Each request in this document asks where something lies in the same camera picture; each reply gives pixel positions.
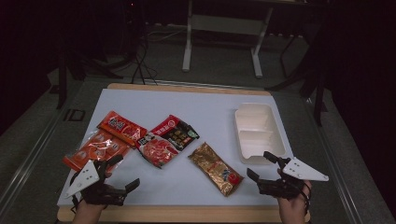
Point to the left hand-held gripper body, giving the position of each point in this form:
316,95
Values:
84,180

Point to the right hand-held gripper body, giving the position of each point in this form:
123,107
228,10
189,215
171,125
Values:
299,170

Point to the clear orange sausage packet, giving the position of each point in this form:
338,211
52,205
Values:
96,147

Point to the red orange seasoning packet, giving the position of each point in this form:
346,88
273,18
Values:
121,127

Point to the white plastic divided tray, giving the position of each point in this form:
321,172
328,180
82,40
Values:
258,124

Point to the gold foil packet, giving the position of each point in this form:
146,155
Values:
214,168

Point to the red and black soup packet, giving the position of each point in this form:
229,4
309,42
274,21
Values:
162,146

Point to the person's left hand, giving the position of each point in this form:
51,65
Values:
88,210

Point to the black floor socket plate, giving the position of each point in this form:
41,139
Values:
74,115

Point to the black chair legs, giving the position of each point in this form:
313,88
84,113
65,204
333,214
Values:
319,93

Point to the white metal stand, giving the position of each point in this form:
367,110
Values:
188,46

